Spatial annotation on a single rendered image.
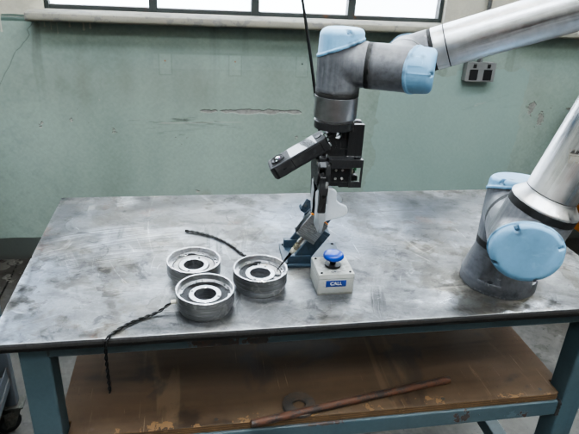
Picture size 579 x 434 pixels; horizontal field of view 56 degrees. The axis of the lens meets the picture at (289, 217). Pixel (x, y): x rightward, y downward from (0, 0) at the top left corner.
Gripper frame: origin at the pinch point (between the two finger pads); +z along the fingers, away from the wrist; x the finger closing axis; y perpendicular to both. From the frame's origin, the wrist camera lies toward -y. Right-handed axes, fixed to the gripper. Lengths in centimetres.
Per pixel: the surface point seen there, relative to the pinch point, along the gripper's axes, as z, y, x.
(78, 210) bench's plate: 13, -52, 35
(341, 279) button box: 9.8, 5.1, -4.6
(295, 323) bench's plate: 13.2, -4.9, -13.4
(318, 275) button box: 9.1, 0.6, -4.3
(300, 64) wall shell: -3, 20, 161
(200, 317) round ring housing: 12.1, -21.4, -12.1
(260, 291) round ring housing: 11.1, -10.5, -6.0
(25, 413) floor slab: 93, -81, 52
